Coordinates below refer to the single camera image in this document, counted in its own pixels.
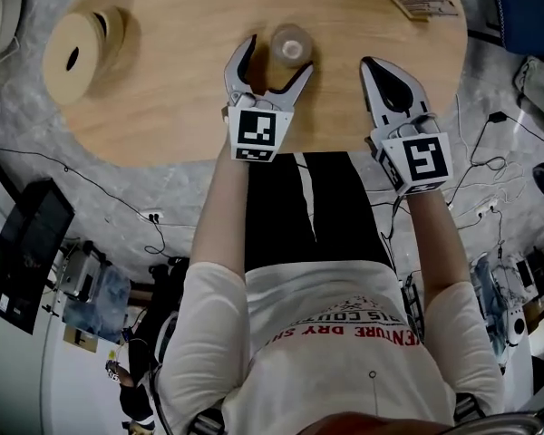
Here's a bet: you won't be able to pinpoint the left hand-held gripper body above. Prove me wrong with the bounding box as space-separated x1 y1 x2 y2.
226 91 296 165

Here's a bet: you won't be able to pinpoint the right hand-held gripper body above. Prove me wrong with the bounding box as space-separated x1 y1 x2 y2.
364 112 455 198

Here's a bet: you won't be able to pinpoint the person's right forearm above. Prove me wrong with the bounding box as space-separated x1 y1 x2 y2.
404 190 473 311

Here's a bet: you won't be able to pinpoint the person's left forearm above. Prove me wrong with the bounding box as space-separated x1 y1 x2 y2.
190 145 251 285

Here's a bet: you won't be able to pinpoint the light wooden coffee table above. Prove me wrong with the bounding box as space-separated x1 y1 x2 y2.
53 0 470 169

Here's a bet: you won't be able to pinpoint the person's black trousers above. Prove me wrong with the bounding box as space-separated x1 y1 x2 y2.
243 151 396 275

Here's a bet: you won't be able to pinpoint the blue chair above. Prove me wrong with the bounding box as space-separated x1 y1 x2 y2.
486 0 544 57

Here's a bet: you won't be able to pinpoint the round wooden tray stack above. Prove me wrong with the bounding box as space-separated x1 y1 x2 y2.
41 5 131 106

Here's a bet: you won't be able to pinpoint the person's white printed shirt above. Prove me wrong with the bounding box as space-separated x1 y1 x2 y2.
155 260 507 435

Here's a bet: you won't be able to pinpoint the black flat monitor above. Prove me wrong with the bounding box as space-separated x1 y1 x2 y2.
0 178 76 335

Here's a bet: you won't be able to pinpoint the black floor cable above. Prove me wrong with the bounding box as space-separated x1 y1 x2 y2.
0 147 182 262

